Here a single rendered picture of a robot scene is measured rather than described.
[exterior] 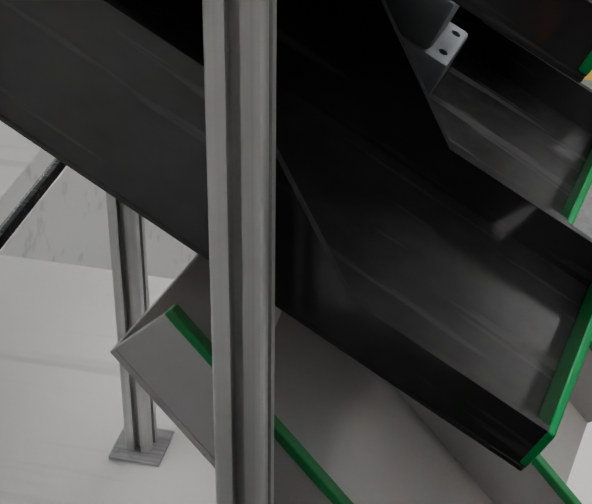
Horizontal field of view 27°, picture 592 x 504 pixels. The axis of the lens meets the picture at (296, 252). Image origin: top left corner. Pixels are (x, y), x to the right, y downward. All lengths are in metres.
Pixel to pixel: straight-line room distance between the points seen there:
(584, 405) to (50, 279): 0.55
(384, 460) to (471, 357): 0.13
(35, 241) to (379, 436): 0.84
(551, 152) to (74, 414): 0.49
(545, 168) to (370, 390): 0.15
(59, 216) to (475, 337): 1.00
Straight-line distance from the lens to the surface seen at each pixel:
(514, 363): 0.52
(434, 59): 0.62
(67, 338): 1.10
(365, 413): 0.63
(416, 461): 0.64
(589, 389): 0.81
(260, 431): 0.48
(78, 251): 1.55
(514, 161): 0.65
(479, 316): 0.53
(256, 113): 0.40
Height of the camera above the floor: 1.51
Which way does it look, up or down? 33 degrees down
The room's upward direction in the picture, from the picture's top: 1 degrees clockwise
